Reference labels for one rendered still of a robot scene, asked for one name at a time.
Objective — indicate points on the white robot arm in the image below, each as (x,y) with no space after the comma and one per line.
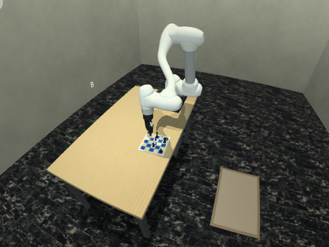
(189,38)

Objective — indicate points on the blue and white checkered chessboard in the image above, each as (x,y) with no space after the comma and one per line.
(147,147)

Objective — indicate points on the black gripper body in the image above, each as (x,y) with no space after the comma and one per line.
(148,118)

